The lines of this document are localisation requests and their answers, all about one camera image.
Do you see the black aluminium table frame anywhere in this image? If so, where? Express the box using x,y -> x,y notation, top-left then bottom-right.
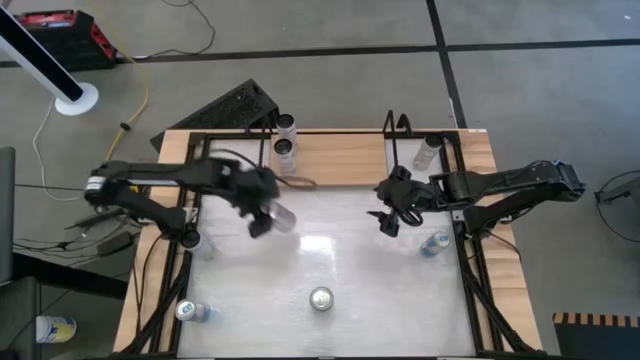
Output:
119,128 -> 539,359

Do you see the wooden table base board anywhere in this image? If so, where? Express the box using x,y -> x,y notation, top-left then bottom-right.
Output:
113,128 -> 544,354

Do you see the tall white yellow-banded can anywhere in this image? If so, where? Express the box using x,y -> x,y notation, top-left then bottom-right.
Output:
412,133 -> 444,172
180,229 -> 217,262

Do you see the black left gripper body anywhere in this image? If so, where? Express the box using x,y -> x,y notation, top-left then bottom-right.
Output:
233,167 -> 274,240

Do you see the white yellow cylindrical container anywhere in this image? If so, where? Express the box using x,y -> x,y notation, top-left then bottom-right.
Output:
35,314 -> 78,345

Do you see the white fan stand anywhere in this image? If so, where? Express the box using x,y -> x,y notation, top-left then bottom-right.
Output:
0,4 -> 100,117

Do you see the silver Diet Coke can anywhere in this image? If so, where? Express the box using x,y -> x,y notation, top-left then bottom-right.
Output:
264,202 -> 298,235
308,285 -> 335,313

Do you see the yellow cable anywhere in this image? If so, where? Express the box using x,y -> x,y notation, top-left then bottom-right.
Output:
87,0 -> 151,161

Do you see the wooden shelf with black frame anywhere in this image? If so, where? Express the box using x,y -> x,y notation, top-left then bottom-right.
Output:
257,109 -> 414,192

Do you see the black box with striped edge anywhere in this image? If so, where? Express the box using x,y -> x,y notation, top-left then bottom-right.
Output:
552,312 -> 640,360

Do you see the grey stand leg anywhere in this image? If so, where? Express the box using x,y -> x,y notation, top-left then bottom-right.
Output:
594,175 -> 640,206

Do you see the white cable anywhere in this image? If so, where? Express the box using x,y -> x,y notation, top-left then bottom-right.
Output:
32,97 -> 121,202

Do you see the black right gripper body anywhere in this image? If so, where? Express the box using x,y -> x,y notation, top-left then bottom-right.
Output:
380,167 -> 441,238

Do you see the white Celsius can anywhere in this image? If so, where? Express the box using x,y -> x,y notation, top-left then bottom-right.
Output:
273,138 -> 299,177
276,113 -> 299,146

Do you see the black and red toolbox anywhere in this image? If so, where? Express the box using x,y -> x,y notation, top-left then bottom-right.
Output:
13,8 -> 119,72

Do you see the grey upright panel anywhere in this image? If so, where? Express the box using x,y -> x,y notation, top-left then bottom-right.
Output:
0,145 -> 16,286

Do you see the black cable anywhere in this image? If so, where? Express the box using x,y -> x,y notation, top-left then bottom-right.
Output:
134,0 -> 217,60

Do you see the blue silver Red Bull can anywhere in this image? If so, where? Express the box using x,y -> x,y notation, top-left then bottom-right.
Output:
174,298 -> 214,324
418,229 -> 451,259

